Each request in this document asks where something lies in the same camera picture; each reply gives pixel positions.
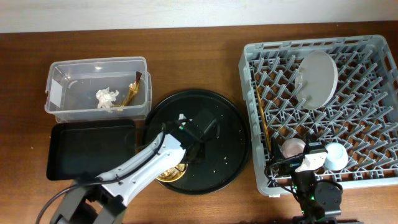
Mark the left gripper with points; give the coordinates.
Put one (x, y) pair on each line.
(193, 152)

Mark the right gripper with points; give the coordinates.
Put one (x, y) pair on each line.
(294, 163)

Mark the pink cup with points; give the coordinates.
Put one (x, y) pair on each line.
(292, 147)

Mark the wooden chopstick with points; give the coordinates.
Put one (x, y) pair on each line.
(265, 129)
(259, 100)

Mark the blue cup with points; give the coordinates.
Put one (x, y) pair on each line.
(337, 156)

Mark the yellow bowl with scraps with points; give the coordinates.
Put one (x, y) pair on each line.
(173, 173)

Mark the white round plate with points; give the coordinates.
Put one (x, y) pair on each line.
(316, 80)

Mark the gold foil wrapper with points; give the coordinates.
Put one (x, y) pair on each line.
(133, 91)

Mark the white tissue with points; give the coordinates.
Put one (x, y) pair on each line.
(106, 98)

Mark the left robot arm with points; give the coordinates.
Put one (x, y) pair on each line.
(105, 199)

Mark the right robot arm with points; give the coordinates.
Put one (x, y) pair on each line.
(319, 199)

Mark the grey dishwasher rack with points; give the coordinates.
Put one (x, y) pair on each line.
(361, 115)

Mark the round black serving tray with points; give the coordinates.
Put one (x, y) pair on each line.
(225, 155)

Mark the clear plastic storage bin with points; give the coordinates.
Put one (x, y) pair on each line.
(72, 87)

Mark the black rectangular tray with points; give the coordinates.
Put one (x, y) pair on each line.
(87, 149)

